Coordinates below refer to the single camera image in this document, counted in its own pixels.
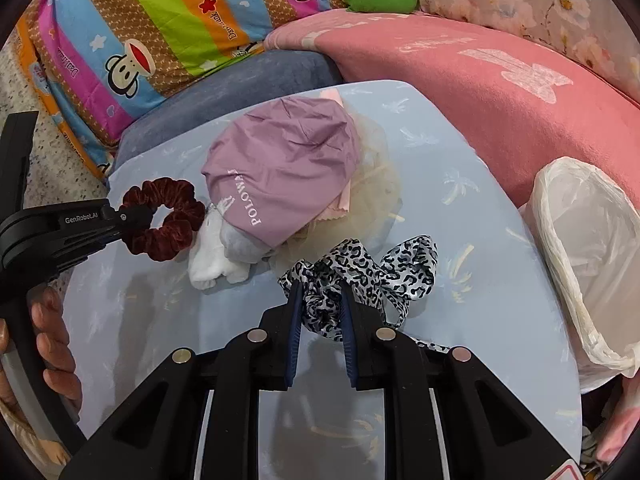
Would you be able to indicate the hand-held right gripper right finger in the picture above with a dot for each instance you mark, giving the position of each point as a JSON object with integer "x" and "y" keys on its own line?
{"x": 348, "y": 340}

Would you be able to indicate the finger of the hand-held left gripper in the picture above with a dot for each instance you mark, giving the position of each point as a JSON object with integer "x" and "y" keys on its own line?
{"x": 131, "y": 222}

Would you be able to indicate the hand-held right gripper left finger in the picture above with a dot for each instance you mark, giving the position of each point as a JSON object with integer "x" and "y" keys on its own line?
{"x": 295, "y": 330}

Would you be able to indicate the dark red velvet scrunchie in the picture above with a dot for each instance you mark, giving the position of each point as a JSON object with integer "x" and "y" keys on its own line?
{"x": 170, "y": 195}

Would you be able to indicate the leopard print satin ribbon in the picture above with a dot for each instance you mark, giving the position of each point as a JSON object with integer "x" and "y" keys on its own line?
{"x": 360, "y": 270}

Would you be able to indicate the person's left hand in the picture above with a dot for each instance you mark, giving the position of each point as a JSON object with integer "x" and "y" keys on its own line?
{"x": 55, "y": 355}

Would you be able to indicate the white and grey sock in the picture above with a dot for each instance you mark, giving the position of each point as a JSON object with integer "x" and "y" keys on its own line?
{"x": 212, "y": 255}

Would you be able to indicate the beige tulle cloth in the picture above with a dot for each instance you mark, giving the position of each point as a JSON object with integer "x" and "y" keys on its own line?
{"x": 365, "y": 220}

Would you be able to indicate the pink cloth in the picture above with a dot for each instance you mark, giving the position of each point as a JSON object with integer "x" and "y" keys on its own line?
{"x": 344, "y": 199}

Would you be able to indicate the purple cap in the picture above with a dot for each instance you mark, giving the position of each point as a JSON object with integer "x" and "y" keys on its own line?
{"x": 285, "y": 160}

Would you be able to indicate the blue-grey cushion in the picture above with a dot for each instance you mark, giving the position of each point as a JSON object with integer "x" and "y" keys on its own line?
{"x": 240, "y": 80}

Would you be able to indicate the striped monkey print quilt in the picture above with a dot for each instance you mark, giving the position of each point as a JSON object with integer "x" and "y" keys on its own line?
{"x": 165, "y": 25}

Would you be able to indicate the pink blanket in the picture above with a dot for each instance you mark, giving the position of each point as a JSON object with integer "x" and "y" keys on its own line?
{"x": 475, "y": 110}

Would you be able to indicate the floral beige pillow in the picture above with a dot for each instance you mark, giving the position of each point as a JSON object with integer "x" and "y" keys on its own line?
{"x": 525, "y": 5}

